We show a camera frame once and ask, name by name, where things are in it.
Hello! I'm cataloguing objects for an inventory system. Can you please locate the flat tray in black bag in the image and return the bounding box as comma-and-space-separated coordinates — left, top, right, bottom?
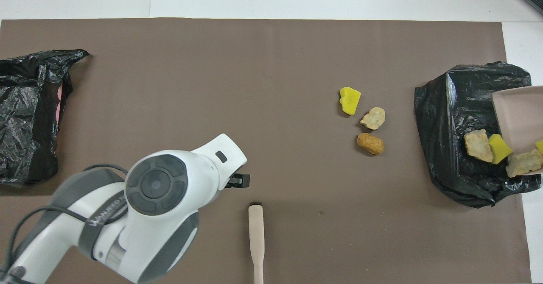
414, 61, 543, 209

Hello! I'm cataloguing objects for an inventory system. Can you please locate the pale round cracker piece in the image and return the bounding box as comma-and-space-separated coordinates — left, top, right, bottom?
360, 107, 386, 131

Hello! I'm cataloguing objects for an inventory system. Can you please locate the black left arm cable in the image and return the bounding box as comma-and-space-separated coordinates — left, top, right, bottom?
0, 164, 129, 284

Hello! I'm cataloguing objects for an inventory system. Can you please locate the small croissant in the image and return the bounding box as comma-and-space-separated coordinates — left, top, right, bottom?
506, 149, 543, 178

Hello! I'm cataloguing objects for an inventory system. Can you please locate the pink bin in black bag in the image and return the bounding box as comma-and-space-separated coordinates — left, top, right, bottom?
0, 49, 90, 187

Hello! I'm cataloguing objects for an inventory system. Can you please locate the pale square bread piece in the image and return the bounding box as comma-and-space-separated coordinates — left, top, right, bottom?
464, 129, 494, 163

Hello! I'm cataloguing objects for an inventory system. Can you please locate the yellow sponge wedge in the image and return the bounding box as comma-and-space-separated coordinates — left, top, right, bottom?
488, 134, 513, 164

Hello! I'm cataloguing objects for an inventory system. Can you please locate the beige hand brush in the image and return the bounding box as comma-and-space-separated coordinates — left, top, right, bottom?
248, 202, 266, 284

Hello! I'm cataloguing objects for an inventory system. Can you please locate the beige plastic dustpan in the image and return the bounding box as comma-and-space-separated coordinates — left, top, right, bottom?
491, 86, 543, 175

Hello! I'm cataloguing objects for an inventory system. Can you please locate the brown nugget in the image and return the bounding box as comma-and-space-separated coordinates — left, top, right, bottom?
356, 132, 385, 156

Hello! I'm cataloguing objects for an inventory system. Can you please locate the brown paper table mat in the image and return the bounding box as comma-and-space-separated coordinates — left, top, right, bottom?
0, 18, 533, 284

